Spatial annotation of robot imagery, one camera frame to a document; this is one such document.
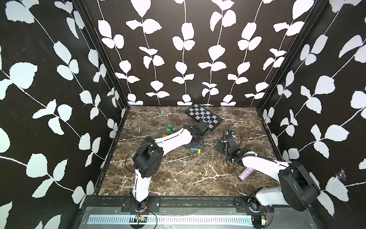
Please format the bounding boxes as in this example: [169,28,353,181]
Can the white slotted cable duct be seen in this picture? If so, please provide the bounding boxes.
[86,215,253,226]

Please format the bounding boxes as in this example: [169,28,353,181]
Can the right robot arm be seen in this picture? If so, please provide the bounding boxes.
[216,128,321,213]

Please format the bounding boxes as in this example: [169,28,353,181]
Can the purple glitter microphone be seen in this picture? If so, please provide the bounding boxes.
[238,168,255,181]

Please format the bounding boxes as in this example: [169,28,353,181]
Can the black mounting rail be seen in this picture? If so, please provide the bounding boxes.
[82,195,281,215]

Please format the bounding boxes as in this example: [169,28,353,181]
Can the black white checkerboard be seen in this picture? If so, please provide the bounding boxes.
[185,104,223,131]

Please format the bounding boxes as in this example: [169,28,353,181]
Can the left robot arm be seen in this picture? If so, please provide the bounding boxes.
[132,121,209,208]

